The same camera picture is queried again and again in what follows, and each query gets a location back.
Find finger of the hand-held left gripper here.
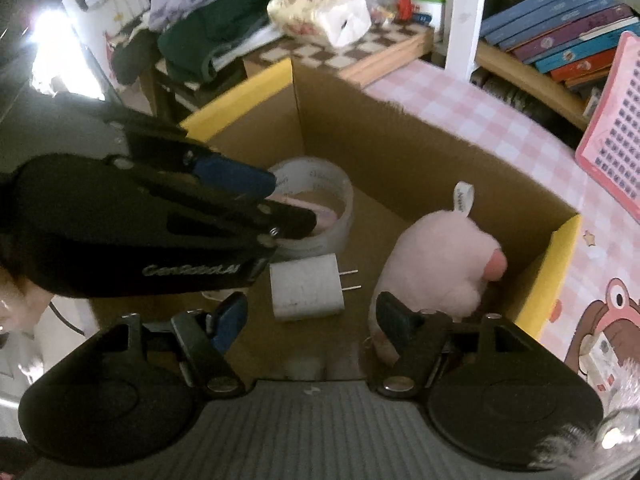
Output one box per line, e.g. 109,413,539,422
105,110,277,202
170,185,319,249

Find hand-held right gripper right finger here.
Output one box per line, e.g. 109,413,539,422
374,291,548,400

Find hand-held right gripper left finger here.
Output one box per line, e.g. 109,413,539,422
95,291,248,397

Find clear tape roll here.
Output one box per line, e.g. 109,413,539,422
267,157,355,261

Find white power adapter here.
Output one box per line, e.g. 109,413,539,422
269,253,362,323

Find pink plush toy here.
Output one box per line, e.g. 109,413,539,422
367,180,508,363

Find cardboard box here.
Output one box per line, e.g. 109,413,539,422
87,57,583,381

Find dark wooden chair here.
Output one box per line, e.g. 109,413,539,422
140,55,246,121

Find white papers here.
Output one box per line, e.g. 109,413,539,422
210,25,283,71

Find dark green clothing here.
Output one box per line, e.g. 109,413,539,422
157,0,281,83

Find black garment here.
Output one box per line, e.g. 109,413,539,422
110,30,161,86

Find floral tissue pack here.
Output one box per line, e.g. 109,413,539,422
266,0,373,50

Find wooden checkerboard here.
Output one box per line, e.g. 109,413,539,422
242,20,435,88

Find grey fluffy trinket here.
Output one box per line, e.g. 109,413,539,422
537,365,640,471

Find pink checked tablecloth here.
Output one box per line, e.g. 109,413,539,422
365,57,640,411

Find pink toy keyboard tablet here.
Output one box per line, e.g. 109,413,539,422
574,31,640,226

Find wooden bookshelf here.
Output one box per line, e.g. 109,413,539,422
472,40,596,131

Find stack of books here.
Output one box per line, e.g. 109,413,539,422
480,0,640,91

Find white shelf frame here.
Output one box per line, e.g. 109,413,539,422
444,0,493,83

